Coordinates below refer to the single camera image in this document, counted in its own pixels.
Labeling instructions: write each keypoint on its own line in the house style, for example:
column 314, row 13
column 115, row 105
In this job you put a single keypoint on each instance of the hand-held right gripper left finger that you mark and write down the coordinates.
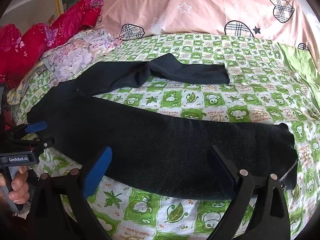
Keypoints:
column 96, row 173

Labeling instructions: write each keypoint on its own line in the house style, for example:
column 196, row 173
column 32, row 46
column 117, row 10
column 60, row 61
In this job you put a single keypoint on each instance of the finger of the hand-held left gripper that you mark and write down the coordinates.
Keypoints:
column 45, row 143
column 36, row 127

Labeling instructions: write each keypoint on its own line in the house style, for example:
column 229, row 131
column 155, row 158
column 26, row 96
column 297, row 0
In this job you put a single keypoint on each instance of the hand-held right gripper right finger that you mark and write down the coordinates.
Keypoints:
column 222, row 170

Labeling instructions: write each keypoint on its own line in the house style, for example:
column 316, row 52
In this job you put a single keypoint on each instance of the black pants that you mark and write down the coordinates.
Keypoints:
column 150, row 142

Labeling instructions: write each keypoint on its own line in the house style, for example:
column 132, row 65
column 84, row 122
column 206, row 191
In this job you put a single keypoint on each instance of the person's left hand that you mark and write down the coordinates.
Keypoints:
column 20, row 188

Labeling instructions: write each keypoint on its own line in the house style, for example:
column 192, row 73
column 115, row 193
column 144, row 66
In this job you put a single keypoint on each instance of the green checkered bed sheet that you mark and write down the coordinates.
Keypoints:
column 200, row 100

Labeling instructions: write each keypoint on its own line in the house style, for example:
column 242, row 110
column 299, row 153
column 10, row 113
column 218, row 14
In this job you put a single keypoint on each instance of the pale floral cloth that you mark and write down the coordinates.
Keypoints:
column 75, row 57

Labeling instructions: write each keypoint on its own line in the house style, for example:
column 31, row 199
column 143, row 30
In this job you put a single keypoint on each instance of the red sequined garment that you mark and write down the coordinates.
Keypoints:
column 32, row 42

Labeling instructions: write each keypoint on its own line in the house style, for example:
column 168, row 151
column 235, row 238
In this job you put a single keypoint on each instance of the pink quilt with plaid hearts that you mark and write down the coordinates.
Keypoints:
column 200, row 10

